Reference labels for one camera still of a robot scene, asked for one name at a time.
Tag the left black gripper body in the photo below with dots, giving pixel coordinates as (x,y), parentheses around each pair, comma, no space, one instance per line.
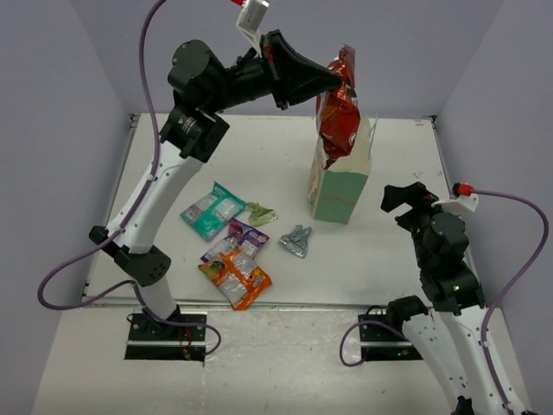
(276,70)

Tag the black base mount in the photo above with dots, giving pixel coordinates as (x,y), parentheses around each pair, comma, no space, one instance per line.
(149,340)
(379,344)

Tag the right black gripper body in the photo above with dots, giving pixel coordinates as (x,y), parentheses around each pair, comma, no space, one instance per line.
(417,219)

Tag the red chips bag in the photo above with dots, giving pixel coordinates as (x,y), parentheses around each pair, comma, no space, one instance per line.
(336,111)

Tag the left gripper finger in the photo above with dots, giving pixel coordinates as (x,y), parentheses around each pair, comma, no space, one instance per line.
(300,84)
(283,60)

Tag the teal snack packet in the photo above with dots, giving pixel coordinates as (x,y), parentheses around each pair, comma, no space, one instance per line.
(210,214)

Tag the orange snack packet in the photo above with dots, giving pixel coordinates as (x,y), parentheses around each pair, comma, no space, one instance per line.
(237,276)

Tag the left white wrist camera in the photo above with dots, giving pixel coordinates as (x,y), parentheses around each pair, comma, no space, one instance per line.
(251,15)

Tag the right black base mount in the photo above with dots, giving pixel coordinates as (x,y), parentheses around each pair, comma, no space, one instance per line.
(379,344)

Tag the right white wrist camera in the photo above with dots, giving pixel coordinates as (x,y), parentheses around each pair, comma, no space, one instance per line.
(463,200)

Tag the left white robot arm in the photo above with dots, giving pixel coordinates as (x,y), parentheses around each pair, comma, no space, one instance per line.
(202,88)

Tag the silver foil wrapper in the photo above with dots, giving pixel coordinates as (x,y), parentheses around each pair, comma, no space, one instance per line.
(296,242)

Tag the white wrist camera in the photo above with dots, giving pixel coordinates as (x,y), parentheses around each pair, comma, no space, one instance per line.
(251,15)
(463,200)

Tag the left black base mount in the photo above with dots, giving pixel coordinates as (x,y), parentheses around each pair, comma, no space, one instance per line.
(149,340)

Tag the purple snack packet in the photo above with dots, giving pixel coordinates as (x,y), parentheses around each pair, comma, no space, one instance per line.
(248,238)

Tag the green paper bag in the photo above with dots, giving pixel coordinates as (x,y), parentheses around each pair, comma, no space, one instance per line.
(334,190)

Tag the small green wrapper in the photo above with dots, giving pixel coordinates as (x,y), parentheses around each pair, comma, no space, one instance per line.
(260,215)

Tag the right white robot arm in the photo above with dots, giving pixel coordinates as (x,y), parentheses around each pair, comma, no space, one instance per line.
(452,335)

